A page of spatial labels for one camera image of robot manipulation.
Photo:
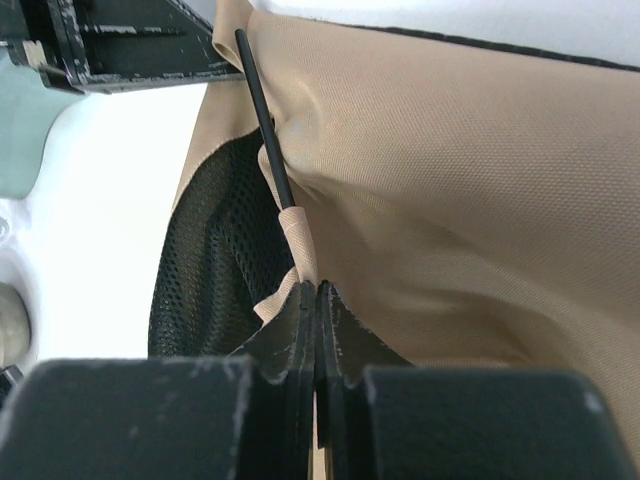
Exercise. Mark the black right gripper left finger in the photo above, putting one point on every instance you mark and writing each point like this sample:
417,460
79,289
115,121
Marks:
244,416

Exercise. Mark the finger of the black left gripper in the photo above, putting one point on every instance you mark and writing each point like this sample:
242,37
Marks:
112,46

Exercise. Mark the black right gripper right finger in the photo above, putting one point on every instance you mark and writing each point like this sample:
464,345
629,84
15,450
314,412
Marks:
380,417

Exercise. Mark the black tent pole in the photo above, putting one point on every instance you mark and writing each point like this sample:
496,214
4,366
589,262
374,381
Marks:
270,140

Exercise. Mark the beige fabric pet tent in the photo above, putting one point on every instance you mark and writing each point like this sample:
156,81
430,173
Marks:
473,206

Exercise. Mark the green double pet bowl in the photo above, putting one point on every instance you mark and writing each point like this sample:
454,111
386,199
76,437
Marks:
34,93

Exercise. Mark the steel pet bowl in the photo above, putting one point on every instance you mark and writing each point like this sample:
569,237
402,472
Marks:
15,326

